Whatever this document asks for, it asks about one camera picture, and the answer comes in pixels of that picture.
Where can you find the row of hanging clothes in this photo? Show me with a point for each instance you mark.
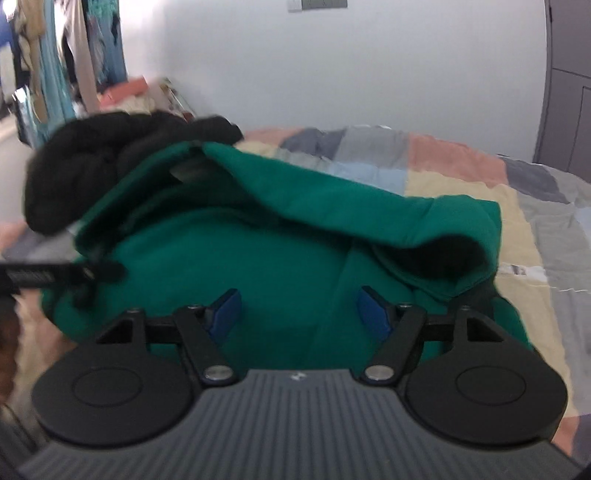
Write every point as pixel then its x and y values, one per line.
pixel 55 64

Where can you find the patchwork quilt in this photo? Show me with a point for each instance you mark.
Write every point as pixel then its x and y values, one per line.
pixel 461 157

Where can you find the green hoodie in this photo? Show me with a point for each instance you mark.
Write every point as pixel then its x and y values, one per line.
pixel 277 258

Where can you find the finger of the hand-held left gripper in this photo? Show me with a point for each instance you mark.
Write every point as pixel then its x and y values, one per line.
pixel 99 271

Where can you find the black puffer jacket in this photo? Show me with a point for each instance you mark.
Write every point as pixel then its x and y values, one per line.
pixel 78 161

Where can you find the grey wall switch plate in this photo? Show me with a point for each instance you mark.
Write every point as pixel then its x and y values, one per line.
pixel 318 4

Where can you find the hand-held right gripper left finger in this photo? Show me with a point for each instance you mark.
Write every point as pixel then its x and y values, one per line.
pixel 226 310

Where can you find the person's left hand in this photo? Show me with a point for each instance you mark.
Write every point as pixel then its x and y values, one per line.
pixel 8 350

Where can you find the pile of folded clothes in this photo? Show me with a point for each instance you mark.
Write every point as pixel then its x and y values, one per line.
pixel 134 94

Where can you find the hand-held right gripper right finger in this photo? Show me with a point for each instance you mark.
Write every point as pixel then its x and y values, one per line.
pixel 374 310

